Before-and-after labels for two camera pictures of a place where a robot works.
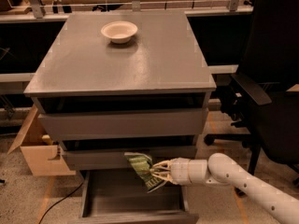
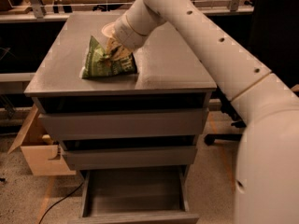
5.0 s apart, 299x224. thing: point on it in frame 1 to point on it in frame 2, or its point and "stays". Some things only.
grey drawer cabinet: x=111 y=83 stays
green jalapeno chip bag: x=142 y=164 to x=111 y=60
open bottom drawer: x=118 y=197 stays
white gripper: x=179 y=171 to x=124 y=32
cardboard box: x=43 y=153 stays
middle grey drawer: x=116 y=159 stays
